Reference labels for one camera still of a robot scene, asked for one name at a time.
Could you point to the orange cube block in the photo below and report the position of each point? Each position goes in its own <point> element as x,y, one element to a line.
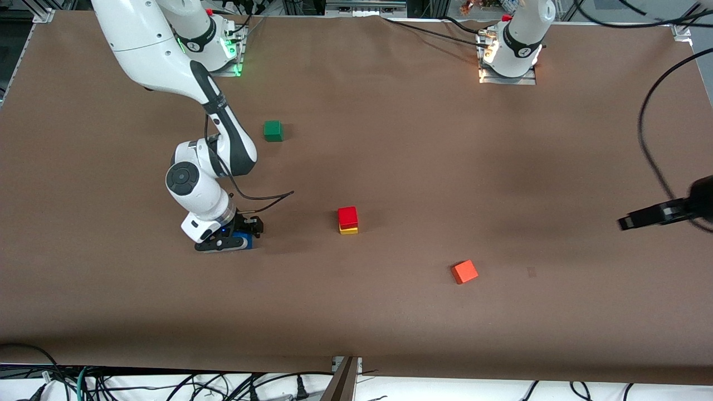
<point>464,272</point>

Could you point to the green cube block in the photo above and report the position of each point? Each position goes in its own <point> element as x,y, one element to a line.
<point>273,131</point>

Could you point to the black power plug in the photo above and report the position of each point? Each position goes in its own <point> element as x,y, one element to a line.
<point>301,390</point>

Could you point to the colourful background object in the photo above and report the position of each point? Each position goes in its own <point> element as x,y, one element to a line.
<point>470,6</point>

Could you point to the aluminium corner bracket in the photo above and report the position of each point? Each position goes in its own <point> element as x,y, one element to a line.
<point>44,15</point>
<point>682,30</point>

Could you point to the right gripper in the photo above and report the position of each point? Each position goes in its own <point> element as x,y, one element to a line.
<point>243,221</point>

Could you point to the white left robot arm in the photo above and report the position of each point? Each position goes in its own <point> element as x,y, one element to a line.
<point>521,39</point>

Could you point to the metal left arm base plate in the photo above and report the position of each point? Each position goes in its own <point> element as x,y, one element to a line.
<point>509,82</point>

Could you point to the red cube block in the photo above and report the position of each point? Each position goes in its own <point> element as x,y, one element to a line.
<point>347,216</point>

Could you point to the dark brown support beam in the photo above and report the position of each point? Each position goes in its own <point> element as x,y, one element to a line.
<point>341,387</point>

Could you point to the yellow cube block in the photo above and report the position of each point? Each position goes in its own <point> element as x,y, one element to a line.
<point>350,231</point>

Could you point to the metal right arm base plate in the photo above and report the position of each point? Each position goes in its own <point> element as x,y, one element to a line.
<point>240,55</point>

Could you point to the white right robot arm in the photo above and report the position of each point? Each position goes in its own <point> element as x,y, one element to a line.
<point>145,50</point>

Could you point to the brown paper table cover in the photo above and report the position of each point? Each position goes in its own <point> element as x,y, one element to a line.
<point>390,312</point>

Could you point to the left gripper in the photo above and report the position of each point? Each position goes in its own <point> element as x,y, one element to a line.
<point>701,201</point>

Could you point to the silver table edge bracket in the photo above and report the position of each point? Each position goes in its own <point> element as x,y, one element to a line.
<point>359,365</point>

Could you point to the blue cube block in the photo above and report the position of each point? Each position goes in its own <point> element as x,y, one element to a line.
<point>250,244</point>

